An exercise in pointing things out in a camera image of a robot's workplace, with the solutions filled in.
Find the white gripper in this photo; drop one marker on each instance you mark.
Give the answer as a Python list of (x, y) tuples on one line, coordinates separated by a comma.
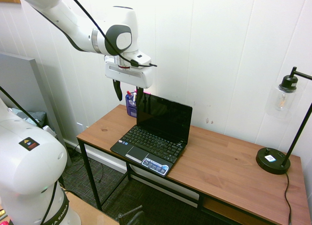
[(126, 76)]

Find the black laptop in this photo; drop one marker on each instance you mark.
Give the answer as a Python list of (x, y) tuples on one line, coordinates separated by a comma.
[(156, 139)]

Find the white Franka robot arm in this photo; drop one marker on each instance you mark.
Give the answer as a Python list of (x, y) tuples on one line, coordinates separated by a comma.
[(73, 20)]

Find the red pen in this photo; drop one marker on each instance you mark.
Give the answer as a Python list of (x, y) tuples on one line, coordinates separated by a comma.
[(127, 92)]

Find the white pen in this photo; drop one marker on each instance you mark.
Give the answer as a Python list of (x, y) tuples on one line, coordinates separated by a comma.
[(133, 97)]

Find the blue mesh pen holder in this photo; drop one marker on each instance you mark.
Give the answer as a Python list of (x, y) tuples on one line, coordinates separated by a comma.
[(131, 111)]

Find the gray patterned pillow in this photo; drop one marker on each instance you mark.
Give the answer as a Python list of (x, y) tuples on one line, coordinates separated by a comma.
[(31, 116)]

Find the black metal clamp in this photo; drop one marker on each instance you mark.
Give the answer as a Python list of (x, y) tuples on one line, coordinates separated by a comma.
[(131, 213)]

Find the black desk lamp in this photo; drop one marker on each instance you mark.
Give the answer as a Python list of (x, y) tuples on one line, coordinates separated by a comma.
[(273, 161)]

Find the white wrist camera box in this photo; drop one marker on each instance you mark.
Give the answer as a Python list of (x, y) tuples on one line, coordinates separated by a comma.
[(141, 57)]

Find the white wall outlet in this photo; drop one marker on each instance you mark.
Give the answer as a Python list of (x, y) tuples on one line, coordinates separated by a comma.
[(80, 126)]

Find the wooden desk black metal frame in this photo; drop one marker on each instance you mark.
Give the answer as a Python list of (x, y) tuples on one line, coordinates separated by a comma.
[(231, 159)]

